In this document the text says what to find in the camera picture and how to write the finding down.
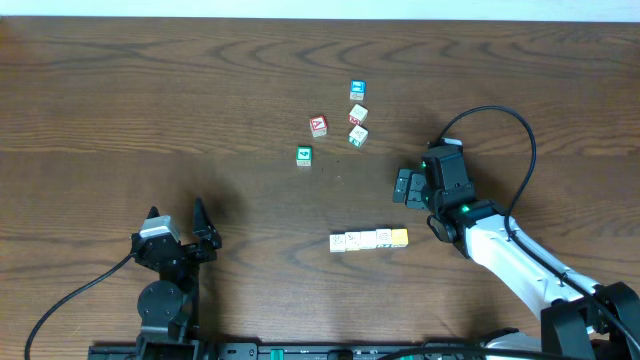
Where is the green 4 number block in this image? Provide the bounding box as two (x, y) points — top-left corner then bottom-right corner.
(296, 146), (313, 167)

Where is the red M side block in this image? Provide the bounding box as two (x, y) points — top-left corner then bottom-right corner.
(348, 104), (368, 126)

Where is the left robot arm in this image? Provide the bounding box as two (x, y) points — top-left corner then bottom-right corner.
(130, 198), (222, 352)

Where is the plain engraved wooden block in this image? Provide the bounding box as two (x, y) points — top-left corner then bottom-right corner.
(345, 232), (361, 252)

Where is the yellow wooden block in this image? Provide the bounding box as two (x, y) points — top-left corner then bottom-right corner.
(391, 228), (409, 248)

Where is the red letter A block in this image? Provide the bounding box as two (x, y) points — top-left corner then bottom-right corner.
(309, 115), (328, 138)

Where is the plain block blue side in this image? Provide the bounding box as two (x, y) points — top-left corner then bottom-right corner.
(329, 234), (346, 253)

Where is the blue top wooden block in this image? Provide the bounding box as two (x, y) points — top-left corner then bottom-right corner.
(349, 80), (367, 101)

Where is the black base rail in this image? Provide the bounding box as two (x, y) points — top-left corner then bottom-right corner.
(87, 328), (544, 360)

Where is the teal side wooden block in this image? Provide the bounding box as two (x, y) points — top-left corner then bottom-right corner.
(348, 125), (369, 148)

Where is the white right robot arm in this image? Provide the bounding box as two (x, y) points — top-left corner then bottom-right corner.
(393, 145), (639, 359)

